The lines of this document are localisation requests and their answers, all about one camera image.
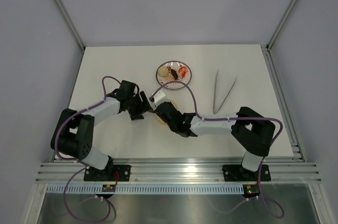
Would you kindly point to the round beige lunch box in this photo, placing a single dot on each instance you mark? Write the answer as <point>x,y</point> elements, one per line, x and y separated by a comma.
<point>174,105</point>

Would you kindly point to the left aluminium frame post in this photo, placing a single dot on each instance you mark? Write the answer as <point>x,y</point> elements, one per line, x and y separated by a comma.
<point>69,23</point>

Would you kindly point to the white steamed bun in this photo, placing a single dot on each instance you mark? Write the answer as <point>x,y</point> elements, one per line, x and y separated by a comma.
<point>163,71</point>

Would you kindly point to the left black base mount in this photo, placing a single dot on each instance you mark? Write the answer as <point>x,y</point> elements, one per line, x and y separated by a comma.
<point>120,173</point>

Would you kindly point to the right aluminium side rail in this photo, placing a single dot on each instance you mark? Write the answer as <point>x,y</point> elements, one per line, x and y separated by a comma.
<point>283,106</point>

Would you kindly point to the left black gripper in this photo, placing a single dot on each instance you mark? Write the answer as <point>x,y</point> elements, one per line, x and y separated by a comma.
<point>143,106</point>

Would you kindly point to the red shrimp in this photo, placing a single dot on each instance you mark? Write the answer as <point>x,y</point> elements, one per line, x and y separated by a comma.
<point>182,71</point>

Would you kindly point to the aluminium frame post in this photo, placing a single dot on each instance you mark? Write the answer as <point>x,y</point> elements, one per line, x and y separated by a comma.
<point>281,24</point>
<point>69,23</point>

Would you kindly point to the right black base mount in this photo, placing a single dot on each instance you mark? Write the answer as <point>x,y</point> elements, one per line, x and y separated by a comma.
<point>236,173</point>

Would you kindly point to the metal food tongs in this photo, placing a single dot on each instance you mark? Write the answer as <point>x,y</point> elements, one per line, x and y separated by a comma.
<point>223,85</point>

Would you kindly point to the dark brown meat slice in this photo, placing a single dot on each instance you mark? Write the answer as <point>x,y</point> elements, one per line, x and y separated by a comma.
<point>174,74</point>

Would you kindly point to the white slotted cable duct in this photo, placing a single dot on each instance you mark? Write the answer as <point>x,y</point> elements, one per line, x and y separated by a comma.
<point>148,189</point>

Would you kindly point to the aluminium front rail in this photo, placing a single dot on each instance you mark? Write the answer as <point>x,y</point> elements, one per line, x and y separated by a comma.
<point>183,170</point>

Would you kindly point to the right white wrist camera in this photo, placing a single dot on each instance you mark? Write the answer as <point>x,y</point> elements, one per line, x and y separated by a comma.
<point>158,98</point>

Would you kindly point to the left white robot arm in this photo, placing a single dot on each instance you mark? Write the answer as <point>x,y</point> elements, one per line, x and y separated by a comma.
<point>73,136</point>

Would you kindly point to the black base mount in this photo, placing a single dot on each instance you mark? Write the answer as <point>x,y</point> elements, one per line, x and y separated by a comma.
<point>236,173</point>
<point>120,173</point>

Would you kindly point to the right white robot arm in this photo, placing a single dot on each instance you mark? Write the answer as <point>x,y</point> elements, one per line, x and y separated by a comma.
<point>254,132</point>

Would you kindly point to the right aluminium frame post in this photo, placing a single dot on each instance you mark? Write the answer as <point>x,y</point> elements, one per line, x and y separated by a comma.
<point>281,24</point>

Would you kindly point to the patterned round plate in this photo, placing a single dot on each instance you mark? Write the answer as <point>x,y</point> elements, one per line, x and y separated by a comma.
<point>168,82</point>

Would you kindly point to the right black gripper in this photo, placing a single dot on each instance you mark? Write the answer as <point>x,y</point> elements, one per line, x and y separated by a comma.
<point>169,103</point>

